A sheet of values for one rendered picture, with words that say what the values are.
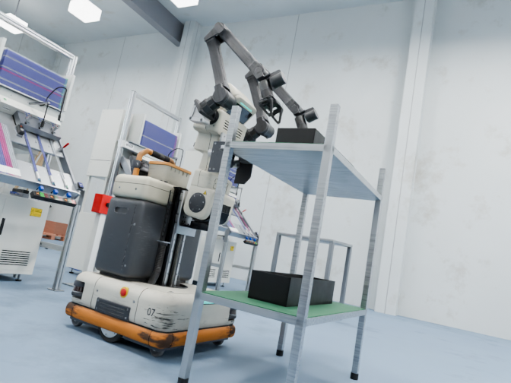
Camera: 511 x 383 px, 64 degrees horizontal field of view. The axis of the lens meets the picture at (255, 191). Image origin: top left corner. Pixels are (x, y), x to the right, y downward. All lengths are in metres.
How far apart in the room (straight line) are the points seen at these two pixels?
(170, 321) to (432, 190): 5.51
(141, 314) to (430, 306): 5.29
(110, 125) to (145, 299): 2.83
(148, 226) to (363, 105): 5.84
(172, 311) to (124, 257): 0.41
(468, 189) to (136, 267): 5.55
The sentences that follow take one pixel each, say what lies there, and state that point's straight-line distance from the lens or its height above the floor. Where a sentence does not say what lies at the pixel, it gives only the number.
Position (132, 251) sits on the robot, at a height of 0.43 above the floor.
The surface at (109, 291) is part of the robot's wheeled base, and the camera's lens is 2.13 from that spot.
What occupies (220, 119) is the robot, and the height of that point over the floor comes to 1.16.
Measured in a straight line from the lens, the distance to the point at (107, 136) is 4.50.
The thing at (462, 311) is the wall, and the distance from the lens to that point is 6.70.
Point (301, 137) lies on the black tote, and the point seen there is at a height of 1.02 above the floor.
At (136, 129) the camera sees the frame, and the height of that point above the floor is 1.54.
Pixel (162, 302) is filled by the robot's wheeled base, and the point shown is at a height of 0.24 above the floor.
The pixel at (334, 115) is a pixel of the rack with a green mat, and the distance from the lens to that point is 1.50.
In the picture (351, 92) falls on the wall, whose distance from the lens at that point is 7.67.
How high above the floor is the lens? 0.53
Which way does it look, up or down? 8 degrees up
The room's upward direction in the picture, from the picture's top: 10 degrees clockwise
